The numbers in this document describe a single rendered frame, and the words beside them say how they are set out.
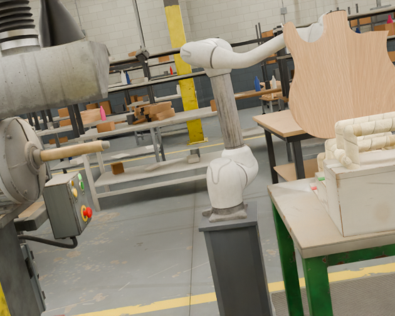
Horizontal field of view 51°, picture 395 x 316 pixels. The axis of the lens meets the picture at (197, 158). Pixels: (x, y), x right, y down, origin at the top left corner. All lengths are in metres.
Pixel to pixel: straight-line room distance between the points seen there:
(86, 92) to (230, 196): 1.07
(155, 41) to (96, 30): 1.69
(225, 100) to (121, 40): 10.43
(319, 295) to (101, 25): 11.74
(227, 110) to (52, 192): 0.97
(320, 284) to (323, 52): 0.71
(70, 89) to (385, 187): 0.82
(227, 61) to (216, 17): 10.40
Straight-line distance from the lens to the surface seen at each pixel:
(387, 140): 1.30
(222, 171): 1.94
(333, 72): 1.43
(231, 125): 2.10
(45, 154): 1.29
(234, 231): 1.97
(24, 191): 1.26
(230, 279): 2.08
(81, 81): 1.08
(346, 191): 1.11
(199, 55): 1.93
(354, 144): 1.10
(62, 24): 1.30
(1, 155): 1.22
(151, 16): 12.35
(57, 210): 1.55
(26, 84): 1.13
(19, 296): 1.50
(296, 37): 1.41
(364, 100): 1.46
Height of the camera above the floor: 1.42
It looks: 12 degrees down
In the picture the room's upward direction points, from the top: 11 degrees counter-clockwise
